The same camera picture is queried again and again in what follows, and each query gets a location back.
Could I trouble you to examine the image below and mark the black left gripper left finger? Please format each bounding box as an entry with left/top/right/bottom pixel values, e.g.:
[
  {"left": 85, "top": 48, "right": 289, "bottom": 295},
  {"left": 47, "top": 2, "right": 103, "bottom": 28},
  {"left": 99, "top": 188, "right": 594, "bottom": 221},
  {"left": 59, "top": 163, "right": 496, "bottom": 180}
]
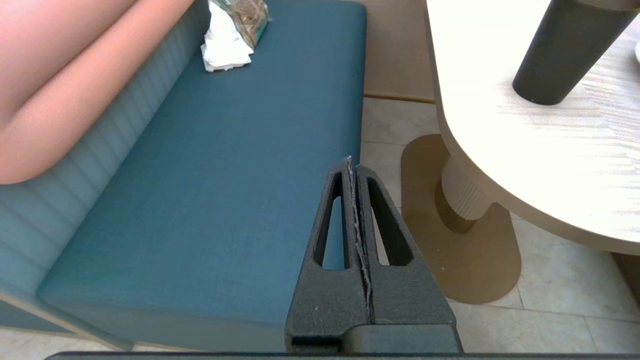
[{"left": 285, "top": 158, "right": 374, "bottom": 352}]

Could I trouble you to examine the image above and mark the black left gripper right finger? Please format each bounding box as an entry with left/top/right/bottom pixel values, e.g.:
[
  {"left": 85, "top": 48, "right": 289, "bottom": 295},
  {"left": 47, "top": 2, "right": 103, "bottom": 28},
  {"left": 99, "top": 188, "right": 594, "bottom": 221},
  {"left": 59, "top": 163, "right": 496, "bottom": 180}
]
[{"left": 356, "top": 165, "right": 457, "bottom": 327}]

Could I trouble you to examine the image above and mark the black tapered cup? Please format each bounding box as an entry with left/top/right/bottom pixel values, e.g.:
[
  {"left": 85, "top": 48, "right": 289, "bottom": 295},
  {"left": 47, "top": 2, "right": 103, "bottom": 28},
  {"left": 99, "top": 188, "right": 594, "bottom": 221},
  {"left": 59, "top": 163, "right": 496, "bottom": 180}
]
[{"left": 512, "top": 0, "right": 640, "bottom": 106}]

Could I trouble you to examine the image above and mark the teal bench with snack bag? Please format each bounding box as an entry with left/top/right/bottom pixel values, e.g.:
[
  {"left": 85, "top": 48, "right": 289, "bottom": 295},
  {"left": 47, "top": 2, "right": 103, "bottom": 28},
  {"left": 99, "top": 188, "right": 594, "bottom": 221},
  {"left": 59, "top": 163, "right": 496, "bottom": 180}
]
[{"left": 0, "top": 0, "right": 368, "bottom": 352}]

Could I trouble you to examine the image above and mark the white crumpled tissue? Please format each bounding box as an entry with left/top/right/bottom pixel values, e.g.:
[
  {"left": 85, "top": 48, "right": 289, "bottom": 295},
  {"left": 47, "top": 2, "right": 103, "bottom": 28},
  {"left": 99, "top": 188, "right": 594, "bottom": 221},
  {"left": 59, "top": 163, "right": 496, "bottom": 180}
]
[{"left": 200, "top": 2, "right": 255, "bottom": 73}]

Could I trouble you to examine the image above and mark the pink bolster beside snack bag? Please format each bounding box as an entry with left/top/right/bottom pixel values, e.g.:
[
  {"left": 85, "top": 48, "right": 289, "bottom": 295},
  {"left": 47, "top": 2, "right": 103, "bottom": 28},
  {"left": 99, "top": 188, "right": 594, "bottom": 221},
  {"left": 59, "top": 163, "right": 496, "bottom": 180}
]
[{"left": 0, "top": 0, "right": 196, "bottom": 185}]

